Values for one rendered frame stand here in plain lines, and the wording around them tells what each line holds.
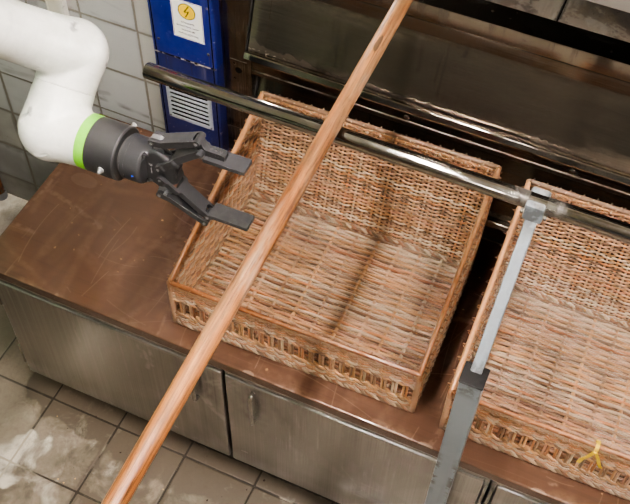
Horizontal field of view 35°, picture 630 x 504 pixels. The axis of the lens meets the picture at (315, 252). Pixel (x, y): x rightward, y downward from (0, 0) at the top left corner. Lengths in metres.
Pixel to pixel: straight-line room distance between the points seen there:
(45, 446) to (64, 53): 1.36
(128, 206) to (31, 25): 0.87
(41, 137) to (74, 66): 0.12
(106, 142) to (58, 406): 1.29
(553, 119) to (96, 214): 1.05
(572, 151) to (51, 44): 1.01
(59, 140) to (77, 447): 1.23
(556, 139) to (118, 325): 1.00
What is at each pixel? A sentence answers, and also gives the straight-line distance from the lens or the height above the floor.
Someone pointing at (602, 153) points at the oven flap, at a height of 0.97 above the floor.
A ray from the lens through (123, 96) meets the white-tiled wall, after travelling 2.53.
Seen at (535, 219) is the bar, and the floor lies 1.15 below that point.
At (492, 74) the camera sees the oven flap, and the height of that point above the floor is 1.05.
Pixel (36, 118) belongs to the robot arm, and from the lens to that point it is 1.64.
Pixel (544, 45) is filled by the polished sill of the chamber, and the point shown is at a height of 1.17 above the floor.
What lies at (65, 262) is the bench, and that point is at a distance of 2.28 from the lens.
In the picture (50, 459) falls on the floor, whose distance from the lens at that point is 2.69.
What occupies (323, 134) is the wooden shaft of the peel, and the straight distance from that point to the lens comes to 1.61.
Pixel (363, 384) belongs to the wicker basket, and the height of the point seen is 0.62.
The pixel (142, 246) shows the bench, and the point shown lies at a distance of 2.27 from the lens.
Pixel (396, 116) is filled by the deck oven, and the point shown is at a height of 0.86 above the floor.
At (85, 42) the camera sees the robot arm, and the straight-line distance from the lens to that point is 1.63.
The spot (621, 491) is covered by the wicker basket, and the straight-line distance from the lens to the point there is 2.03.
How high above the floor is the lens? 2.38
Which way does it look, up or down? 53 degrees down
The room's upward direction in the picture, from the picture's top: 2 degrees clockwise
